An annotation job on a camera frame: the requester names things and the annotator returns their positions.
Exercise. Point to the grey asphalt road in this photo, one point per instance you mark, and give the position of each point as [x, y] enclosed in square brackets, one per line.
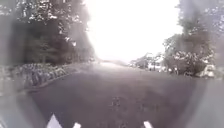
[113, 86]

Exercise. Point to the row of trees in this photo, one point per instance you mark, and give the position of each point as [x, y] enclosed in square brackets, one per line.
[190, 50]
[50, 36]

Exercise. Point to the robot's own part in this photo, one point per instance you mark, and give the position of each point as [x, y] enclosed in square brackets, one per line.
[147, 125]
[76, 125]

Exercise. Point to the pale vehicle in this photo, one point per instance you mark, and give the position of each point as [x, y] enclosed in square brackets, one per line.
[208, 71]

